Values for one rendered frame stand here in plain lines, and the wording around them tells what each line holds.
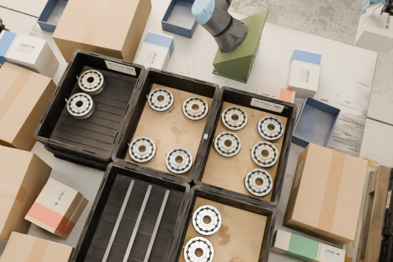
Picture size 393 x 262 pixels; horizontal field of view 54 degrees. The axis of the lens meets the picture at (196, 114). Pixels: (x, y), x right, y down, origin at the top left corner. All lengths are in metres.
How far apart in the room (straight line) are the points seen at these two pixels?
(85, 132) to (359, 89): 1.21
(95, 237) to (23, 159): 0.38
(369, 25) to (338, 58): 0.47
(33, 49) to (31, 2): 1.43
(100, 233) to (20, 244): 0.27
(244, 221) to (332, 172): 0.37
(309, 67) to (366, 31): 0.36
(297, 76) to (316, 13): 1.34
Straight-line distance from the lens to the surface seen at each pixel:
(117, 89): 1.60
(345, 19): 3.03
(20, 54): 1.75
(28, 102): 1.65
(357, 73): 1.91
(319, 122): 1.73
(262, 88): 1.66
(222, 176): 1.44
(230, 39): 1.63
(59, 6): 2.08
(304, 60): 1.76
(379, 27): 1.50
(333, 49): 1.95
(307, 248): 1.46
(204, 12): 1.56
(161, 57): 1.70
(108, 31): 1.68
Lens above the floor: 2.22
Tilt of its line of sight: 66 degrees down
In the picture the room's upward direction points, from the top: 1 degrees clockwise
